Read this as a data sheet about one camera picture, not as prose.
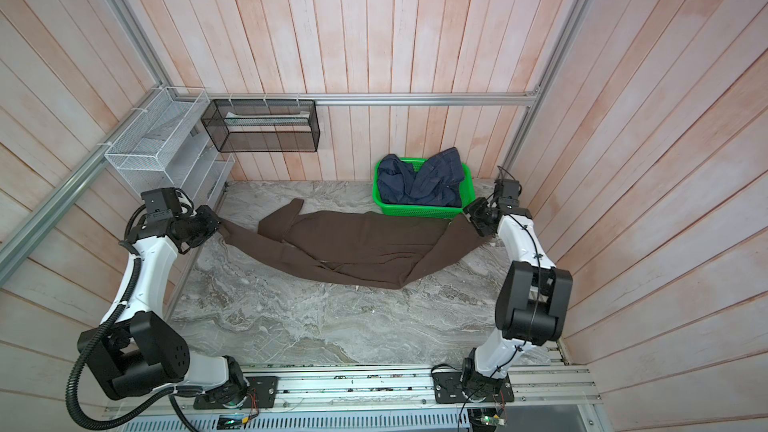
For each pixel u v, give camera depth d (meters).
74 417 0.35
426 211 1.10
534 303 0.48
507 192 0.71
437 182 1.10
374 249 1.01
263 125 1.06
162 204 0.61
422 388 0.76
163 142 0.71
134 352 0.45
